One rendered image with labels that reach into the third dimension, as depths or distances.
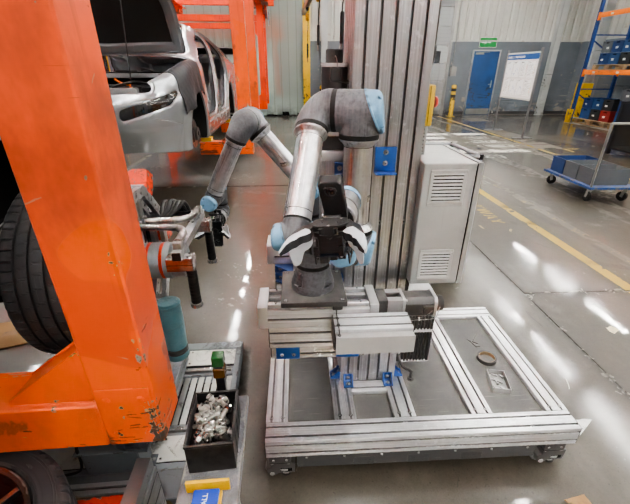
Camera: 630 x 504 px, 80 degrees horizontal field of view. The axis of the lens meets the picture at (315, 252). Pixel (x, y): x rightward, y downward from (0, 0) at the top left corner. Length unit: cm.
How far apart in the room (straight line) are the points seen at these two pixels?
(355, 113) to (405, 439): 124
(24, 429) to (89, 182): 78
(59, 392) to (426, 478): 138
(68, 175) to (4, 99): 16
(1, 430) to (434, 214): 147
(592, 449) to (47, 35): 233
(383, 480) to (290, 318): 81
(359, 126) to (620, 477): 179
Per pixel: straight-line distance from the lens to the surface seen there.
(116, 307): 102
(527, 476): 200
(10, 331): 311
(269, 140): 179
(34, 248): 137
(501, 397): 195
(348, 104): 108
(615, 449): 229
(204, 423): 126
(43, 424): 137
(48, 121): 90
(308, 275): 125
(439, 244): 145
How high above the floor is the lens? 151
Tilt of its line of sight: 26 degrees down
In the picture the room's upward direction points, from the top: straight up
